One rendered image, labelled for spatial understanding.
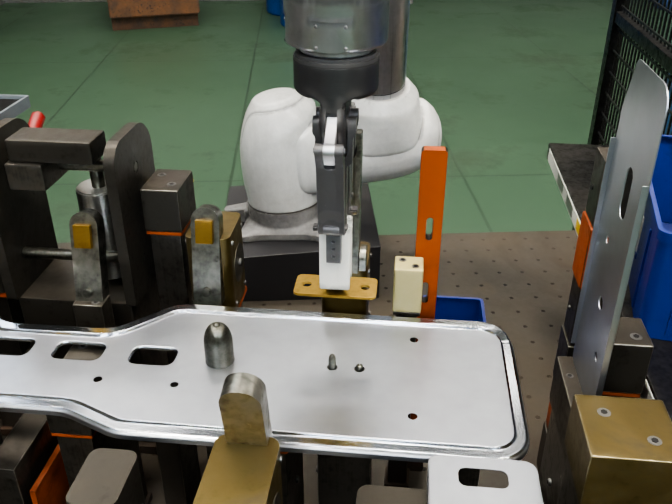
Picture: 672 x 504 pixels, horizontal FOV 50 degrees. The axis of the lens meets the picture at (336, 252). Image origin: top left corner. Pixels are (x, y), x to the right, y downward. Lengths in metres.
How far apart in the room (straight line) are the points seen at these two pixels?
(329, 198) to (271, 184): 0.77
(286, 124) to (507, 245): 0.62
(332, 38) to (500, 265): 1.09
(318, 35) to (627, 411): 0.42
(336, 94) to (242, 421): 0.29
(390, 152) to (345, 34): 0.81
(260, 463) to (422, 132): 0.91
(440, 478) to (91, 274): 0.51
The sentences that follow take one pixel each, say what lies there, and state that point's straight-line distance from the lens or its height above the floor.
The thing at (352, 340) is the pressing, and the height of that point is 1.00.
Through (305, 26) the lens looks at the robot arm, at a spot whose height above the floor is 1.37.
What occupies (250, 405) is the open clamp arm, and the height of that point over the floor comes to 1.10.
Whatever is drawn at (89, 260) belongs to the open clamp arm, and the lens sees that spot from 0.97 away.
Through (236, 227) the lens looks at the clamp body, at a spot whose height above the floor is 1.06.
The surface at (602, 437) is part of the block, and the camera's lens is 0.68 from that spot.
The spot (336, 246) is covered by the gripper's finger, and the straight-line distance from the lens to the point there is 0.69.
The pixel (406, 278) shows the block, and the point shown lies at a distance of 0.86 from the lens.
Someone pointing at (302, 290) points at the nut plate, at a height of 1.11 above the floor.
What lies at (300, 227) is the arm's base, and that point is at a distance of 1.45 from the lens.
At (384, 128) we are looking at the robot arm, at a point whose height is 1.04.
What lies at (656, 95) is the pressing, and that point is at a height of 1.33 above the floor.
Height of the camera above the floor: 1.50
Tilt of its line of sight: 29 degrees down
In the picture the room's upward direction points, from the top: straight up
